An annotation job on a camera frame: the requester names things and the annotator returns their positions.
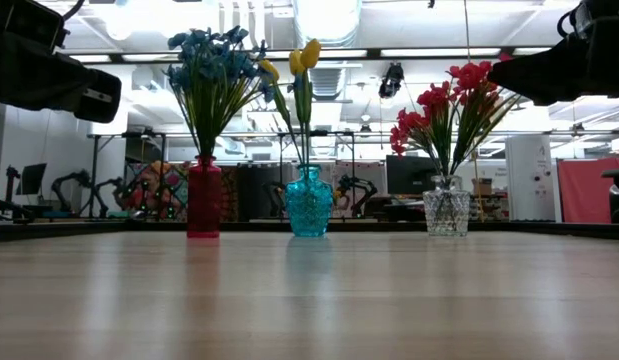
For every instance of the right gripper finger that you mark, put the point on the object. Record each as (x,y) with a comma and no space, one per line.
(549,75)

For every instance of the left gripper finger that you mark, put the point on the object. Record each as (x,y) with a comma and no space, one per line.
(99,97)

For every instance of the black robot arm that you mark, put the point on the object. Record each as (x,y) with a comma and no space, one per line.
(74,182)
(356,192)

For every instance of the red glass vase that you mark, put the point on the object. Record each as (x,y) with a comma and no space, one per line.
(204,200)

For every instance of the clear cut-glass vase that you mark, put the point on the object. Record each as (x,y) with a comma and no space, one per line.
(446,210)

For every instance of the turquoise glass vase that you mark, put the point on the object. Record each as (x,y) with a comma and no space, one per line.
(309,205)

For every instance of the small black monitor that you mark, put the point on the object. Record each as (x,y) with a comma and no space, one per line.
(31,179)

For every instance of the white cabinet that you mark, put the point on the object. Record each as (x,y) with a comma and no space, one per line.
(531,175)

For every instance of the colourful painted panel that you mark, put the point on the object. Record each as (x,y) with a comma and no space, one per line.
(154,190)

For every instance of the red partition panel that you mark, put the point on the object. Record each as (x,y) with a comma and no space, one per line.
(579,190)

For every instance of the brown cardboard box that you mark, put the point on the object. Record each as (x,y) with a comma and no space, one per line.
(482,187)

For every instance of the black computer monitor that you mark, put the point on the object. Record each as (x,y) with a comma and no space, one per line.
(409,175)

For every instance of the black overhead beam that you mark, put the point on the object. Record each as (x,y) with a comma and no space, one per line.
(374,52)

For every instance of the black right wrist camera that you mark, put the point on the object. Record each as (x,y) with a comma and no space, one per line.
(609,15)

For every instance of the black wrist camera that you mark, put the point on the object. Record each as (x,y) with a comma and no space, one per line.
(609,15)
(34,22)

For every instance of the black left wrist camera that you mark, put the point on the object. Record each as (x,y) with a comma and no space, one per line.
(34,22)

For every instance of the black hanging camera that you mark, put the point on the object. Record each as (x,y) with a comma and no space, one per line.
(391,80)

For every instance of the black aluminium table frame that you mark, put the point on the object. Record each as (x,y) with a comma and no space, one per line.
(264,226)

